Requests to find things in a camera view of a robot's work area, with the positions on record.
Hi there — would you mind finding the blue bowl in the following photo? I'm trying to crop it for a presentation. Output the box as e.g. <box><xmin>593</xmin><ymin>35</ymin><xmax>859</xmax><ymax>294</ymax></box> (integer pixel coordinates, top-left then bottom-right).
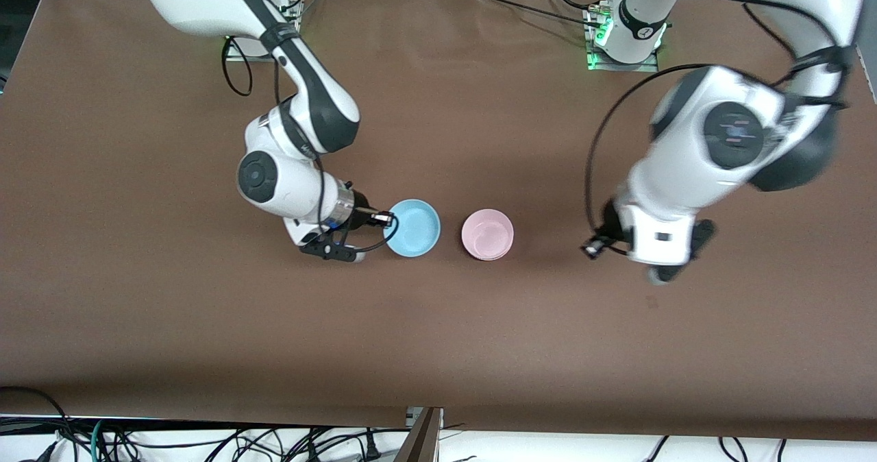
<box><xmin>384</xmin><ymin>199</ymin><xmax>442</xmax><ymax>258</ymax></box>

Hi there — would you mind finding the pink bowl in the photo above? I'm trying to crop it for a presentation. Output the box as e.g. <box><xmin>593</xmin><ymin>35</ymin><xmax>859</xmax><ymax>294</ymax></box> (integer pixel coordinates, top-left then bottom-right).
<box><xmin>461</xmin><ymin>208</ymin><xmax>515</xmax><ymax>258</ymax></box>

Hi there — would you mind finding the white bowl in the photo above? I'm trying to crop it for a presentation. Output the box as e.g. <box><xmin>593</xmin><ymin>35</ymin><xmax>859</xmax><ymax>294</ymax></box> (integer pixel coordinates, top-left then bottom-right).
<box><xmin>466</xmin><ymin>232</ymin><xmax>515</xmax><ymax>263</ymax></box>

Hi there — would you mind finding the brown table mat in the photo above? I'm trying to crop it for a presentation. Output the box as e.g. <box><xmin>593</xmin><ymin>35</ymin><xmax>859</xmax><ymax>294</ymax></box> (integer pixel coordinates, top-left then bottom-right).
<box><xmin>0</xmin><ymin>0</ymin><xmax>877</xmax><ymax>442</ymax></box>

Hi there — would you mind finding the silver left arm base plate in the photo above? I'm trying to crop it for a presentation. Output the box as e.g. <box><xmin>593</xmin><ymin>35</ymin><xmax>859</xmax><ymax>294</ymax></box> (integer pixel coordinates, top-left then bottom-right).
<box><xmin>582</xmin><ymin>3</ymin><xmax>664</xmax><ymax>73</ymax></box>

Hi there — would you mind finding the black right arm base cable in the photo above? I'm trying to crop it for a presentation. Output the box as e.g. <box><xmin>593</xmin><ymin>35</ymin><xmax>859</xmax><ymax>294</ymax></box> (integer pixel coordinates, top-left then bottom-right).
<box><xmin>220</xmin><ymin>35</ymin><xmax>254</xmax><ymax>98</ymax></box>

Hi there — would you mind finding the aluminium frame profile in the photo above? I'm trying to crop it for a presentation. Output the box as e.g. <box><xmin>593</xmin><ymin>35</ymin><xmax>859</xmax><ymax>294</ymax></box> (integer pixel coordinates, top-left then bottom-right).
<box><xmin>404</xmin><ymin>407</ymin><xmax>445</xmax><ymax>462</ymax></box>

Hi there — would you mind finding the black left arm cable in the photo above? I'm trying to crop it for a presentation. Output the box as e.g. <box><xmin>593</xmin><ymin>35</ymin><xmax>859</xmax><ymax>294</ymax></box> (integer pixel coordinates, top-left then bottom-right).
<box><xmin>658</xmin><ymin>0</ymin><xmax>857</xmax><ymax>110</ymax></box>

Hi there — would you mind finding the black cable on table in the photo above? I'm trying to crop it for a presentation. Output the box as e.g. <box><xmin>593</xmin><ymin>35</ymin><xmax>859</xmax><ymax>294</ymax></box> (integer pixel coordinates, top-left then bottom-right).
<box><xmin>471</xmin><ymin>0</ymin><xmax>598</xmax><ymax>29</ymax></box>

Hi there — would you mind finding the teal cable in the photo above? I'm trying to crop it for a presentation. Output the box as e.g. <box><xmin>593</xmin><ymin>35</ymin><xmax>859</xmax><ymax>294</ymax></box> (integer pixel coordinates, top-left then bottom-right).
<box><xmin>90</xmin><ymin>419</ymin><xmax>112</xmax><ymax>462</ymax></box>

